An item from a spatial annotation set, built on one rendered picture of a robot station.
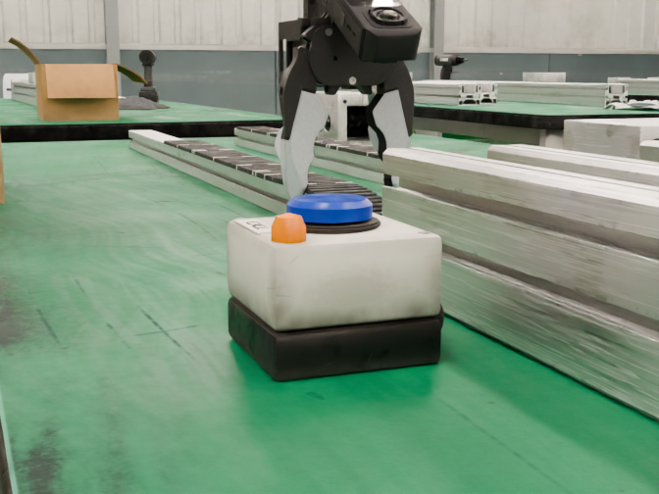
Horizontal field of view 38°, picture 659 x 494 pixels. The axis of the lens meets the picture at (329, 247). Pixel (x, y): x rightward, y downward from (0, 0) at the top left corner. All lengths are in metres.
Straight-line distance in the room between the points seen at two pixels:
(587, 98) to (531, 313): 3.44
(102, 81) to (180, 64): 9.11
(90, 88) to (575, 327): 2.31
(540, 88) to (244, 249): 3.74
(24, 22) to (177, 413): 11.20
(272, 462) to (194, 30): 11.52
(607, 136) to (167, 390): 0.41
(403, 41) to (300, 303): 0.32
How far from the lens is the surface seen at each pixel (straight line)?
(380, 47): 0.68
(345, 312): 0.41
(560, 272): 0.43
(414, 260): 0.42
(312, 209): 0.43
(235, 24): 11.97
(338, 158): 1.26
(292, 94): 0.75
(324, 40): 0.75
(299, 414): 0.38
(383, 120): 0.78
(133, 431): 0.37
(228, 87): 11.91
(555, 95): 4.08
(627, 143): 0.70
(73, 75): 2.67
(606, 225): 0.40
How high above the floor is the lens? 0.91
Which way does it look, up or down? 10 degrees down
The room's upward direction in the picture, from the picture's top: straight up
